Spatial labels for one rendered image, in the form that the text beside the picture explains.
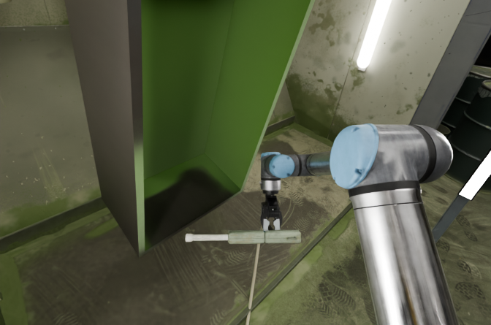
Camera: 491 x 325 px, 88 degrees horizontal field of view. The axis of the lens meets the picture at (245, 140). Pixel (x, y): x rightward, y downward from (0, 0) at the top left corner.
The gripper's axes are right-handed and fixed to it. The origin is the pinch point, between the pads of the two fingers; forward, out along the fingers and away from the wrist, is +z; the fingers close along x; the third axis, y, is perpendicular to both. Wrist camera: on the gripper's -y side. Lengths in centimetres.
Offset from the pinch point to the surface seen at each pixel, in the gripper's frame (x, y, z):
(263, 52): 6, -15, -76
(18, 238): 135, 40, 12
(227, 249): 19, 48, 22
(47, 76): 129, 48, -82
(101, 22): 46, -59, -63
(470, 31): -142, 45, -120
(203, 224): 35, 63, 11
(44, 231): 127, 48, 10
